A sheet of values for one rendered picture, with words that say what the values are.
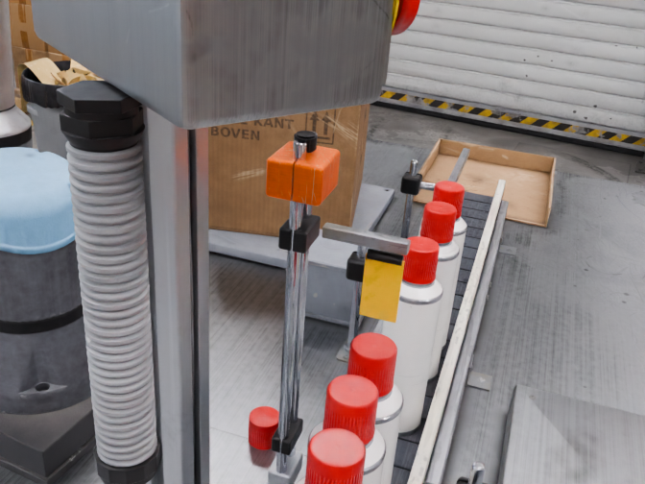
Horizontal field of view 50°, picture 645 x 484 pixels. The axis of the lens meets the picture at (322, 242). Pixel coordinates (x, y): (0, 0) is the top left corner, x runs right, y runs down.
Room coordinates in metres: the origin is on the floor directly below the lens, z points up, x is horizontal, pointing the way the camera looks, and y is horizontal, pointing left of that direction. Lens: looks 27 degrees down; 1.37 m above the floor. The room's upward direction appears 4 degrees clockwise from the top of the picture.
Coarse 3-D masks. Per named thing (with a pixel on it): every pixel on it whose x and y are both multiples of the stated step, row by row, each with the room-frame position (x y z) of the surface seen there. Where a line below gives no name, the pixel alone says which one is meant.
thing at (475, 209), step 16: (464, 208) 1.13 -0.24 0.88; (480, 208) 1.13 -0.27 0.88; (480, 224) 1.07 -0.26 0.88; (480, 240) 1.00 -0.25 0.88; (464, 256) 0.94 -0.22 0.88; (464, 272) 0.89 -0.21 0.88; (464, 288) 0.85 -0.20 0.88; (448, 336) 0.72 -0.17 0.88; (464, 336) 0.73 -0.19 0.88; (432, 384) 0.63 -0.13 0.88; (416, 432) 0.55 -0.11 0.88; (400, 448) 0.52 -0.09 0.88; (416, 448) 0.52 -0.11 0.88; (400, 464) 0.50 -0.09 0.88; (400, 480) 0.48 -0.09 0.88
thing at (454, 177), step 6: (468, 150) 1.20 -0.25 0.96; (462, 156) 1.17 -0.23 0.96; (456, 162) 1.13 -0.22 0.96; (462, 162) 1.13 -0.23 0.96; (456, 168) 1.10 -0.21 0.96; (462, 168) 1.12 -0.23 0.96; (456, 174) 1.07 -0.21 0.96; (450, 180) 1.05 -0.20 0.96; (456, 180) 1.06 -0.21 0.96; (378, 324) 0.62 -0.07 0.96; (378, 330) 0.60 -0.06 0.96
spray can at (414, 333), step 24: (432, 240) 0.57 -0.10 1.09; (408, 264) 0.55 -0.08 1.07; (432, 264) 0.55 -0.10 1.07; (408, 288) 0.55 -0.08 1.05; (432, 288) 0.55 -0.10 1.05; (408, 312) 0.54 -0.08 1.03; (432, 312) 0.54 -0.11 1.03; (408, 336) 0.54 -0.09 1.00; (432, 336) 0.55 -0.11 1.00; (408, 360) 0.54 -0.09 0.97; (408, 384) 0.54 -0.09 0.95; (408, 408) 0.54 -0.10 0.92; (408, 432) 0.54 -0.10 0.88
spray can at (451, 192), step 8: (440, 184) 0.71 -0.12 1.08; (448, 184) 0.71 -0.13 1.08; (456, 184) 0.72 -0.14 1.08; (440, 192) 0.70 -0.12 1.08; (448, 192) 0.69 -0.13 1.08; (456, 192) 0.70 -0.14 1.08; (464, 192) 0.70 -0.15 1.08; (432, 200) 0.71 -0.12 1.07; (440, 200) 0.70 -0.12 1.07; (448, 200) 0.69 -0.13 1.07; (456, 200) 0.70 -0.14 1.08; (456, 208) 0.70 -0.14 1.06; (456, 216) 0.70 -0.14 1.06; (456, 224) 0.70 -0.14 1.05; (464, 224) 0.70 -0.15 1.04; (456, 232) 0.69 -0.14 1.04; (464, 232) 0.70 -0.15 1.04; (456, 240) 0.69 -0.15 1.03; (464, 240) 0.70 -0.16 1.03; (456, 272) 0.69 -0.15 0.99; (456, 280) 0.70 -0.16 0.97; (448, 312) 0.69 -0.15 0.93; (448, 320) 0.70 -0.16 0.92
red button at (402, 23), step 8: (400, 0) 0.32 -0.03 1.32; (408, 0) 0.32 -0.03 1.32; (416, 0) 0.32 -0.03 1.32; (400, 8) 0.32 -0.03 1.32; (408, 8) 0.32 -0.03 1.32; (416, 8) 0.32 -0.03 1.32; (400, 16) 0.32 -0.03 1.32; (408, 16) 0.32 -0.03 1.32; (400, 24) 0.32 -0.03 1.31; (408, 24) 0.32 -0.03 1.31; (392, 32) 0.32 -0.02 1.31; (400, 32) 0.33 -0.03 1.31
